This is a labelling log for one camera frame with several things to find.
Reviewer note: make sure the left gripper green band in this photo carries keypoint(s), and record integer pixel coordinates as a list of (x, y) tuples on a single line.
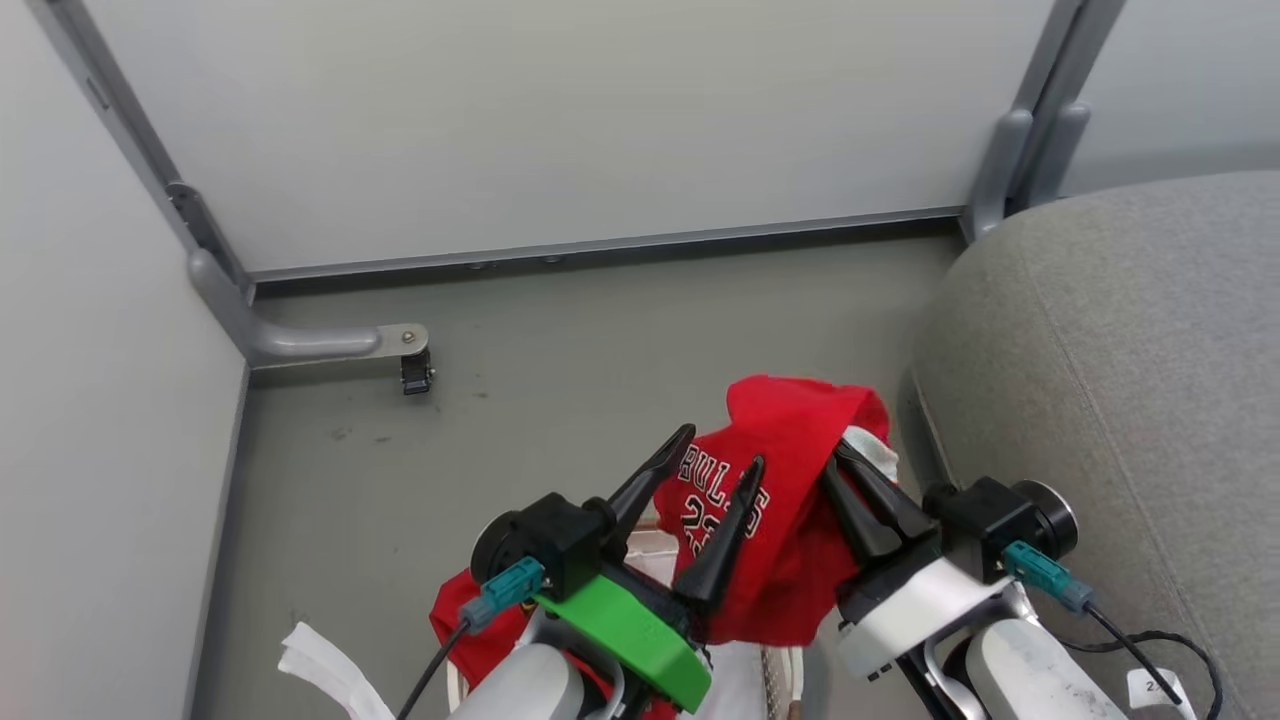
[(630, 625)]

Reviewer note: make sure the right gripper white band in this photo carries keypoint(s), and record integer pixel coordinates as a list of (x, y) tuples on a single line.
[(915, 605)]

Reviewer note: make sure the red Bulls basketball jersey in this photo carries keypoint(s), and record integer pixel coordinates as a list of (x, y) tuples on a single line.
[(790, 430)]

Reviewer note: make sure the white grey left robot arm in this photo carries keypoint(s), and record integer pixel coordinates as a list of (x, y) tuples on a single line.
[(530, 690)]

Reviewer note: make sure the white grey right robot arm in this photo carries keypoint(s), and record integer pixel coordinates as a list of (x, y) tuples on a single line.
[(1030, 675)]

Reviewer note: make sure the white laundry basket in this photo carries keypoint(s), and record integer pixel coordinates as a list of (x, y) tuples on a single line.
[(745, 685)]

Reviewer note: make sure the grey fabric sofa seat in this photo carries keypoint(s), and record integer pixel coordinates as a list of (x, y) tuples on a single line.
[(1120, 400)]

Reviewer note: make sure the white garment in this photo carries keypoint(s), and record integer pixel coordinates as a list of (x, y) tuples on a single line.
[(875, 452)]

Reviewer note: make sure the black caster wheel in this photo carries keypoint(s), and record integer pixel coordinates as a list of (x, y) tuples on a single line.
[(416, 372)]

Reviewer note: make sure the white fabric strip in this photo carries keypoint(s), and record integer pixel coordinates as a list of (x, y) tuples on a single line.
[(325, 665)]

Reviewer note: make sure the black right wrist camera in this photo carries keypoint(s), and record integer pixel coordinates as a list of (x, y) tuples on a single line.
[(1000, 515)]

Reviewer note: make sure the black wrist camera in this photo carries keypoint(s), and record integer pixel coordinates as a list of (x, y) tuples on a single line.
[(1000, 515), (545, 540)]

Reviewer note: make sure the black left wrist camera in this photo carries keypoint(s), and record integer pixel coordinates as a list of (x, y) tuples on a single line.
[(545, 540)]

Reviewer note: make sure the grey partition bottom rail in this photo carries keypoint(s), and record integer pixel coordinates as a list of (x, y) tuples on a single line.
[(600, 248)]

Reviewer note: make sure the grey double partition post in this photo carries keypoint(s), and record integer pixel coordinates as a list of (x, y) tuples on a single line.
[(1030, 130)]

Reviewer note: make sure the grey partition post with foot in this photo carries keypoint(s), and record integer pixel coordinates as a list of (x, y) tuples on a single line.
[(230, 300)]

